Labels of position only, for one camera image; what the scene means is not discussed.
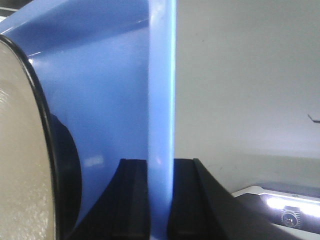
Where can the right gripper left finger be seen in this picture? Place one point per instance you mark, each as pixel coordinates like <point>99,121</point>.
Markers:
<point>122,212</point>

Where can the blue plastic tray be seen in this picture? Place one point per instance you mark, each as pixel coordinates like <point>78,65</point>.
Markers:
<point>107,70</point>

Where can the tan plate with black rim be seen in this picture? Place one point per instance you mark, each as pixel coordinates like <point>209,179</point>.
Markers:
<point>40,174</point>

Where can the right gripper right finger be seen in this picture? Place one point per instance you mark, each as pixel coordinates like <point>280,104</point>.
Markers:
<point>202,209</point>

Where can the robot base with light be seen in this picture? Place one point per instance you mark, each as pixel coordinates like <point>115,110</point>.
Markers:
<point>292,206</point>

